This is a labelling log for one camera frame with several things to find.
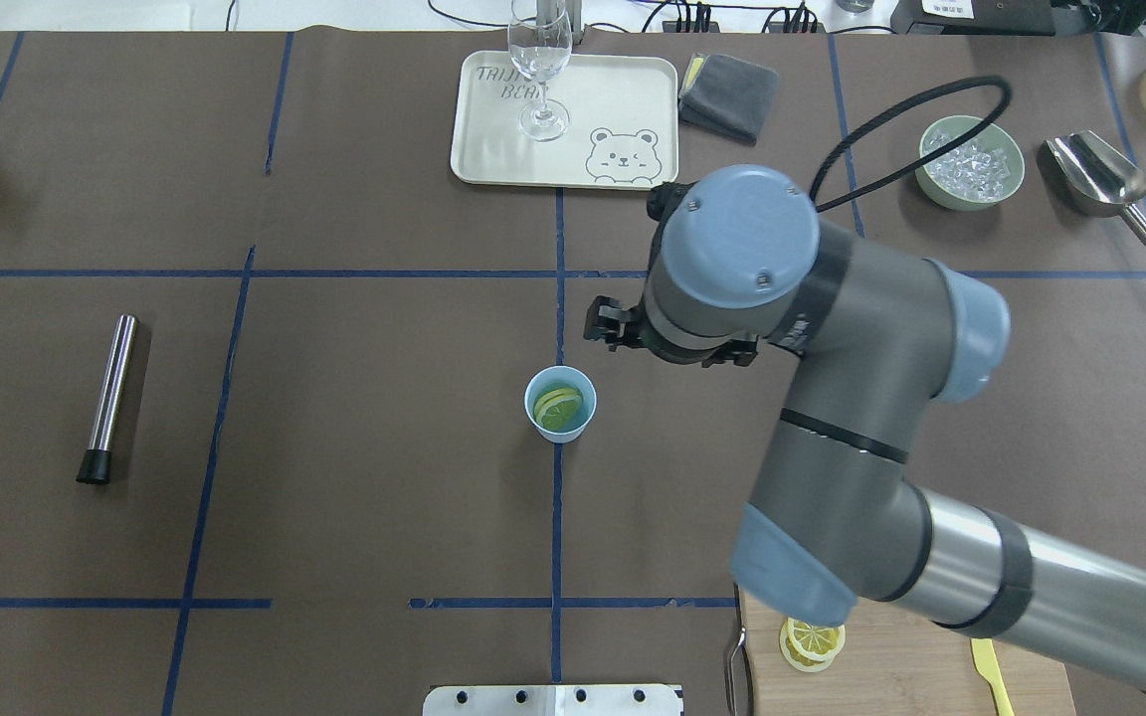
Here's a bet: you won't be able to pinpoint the green bowl of ice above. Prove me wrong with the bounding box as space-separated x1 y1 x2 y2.
915 125 1025 212

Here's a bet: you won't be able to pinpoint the blue paper cup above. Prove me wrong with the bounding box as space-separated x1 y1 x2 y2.
523 365 599 444

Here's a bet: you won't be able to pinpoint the grey folded cloth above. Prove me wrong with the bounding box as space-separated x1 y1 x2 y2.
677 53 782 145

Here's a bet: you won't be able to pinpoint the cream bear serving tray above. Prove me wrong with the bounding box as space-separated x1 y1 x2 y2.
450 50 680 190

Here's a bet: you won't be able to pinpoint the steel muddler black tip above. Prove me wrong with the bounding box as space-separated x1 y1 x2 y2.
76 314 139 485

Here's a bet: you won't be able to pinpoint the yellow lemon slice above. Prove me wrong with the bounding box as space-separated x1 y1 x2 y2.
531 386 584 434

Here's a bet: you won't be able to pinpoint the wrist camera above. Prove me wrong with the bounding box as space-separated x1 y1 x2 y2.
646 182 694 225

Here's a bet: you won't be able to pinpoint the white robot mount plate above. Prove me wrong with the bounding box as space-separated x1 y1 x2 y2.
422 683 685 715

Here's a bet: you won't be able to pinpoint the steel ice scoop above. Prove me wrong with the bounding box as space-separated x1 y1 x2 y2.
1045 129 1146 250

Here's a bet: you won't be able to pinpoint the clear wine glass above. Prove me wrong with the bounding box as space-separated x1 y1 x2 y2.
507 1 573 142

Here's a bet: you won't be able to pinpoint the lemon slices on board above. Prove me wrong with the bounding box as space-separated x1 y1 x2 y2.
778 617 847 672

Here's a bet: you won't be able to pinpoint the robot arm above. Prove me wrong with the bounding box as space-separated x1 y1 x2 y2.
584 164 1146 694

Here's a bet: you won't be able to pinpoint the yellow plastic knife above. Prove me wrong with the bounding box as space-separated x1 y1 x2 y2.
970 638 1015 716

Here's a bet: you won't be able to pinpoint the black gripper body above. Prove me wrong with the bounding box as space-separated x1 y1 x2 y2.
620 302 759 367

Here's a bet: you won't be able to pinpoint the bamboo cutting board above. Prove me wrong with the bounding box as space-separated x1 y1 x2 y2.
727 589 1076 715

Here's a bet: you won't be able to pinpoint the black power strip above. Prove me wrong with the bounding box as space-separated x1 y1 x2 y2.
657 1 824 36

